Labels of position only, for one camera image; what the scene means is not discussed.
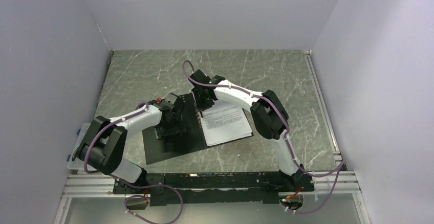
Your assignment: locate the beige folder with black inside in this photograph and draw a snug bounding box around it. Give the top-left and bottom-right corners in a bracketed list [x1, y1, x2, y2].
[141, 92, 254, 166]

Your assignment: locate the printed white paper sheet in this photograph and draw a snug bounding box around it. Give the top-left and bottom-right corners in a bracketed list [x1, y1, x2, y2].
[200, 100, 253, 147]

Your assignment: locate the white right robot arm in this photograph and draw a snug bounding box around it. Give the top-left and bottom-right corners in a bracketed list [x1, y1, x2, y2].
[187, 70, 305, 191]

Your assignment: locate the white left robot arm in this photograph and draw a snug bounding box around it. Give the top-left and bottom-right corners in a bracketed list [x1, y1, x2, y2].
[72, 93, 186, 193]

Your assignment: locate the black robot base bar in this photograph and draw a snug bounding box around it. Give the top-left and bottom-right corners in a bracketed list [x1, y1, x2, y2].
[113, 171, 315, 207]

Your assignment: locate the metal folder clip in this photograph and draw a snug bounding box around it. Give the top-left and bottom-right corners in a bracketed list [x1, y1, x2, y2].
[196, 110, 202, 129]

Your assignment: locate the clear plastic parts box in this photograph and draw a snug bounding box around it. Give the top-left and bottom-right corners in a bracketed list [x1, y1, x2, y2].
[67, 123, 90, 172]

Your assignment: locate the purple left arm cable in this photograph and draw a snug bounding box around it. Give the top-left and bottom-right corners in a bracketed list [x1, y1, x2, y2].
[83, 102, 184, 224]

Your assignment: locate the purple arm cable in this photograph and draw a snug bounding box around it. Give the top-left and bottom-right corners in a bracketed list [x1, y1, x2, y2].
[181, 60, 345, 215]
[83, 102, 184, 224]

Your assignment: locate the aluminium frame rail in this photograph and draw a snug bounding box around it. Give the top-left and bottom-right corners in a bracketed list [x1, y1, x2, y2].
[54, 174, 115, 223]

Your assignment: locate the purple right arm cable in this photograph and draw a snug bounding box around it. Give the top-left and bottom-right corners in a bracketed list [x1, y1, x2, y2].
[181, 60, 345, 215]

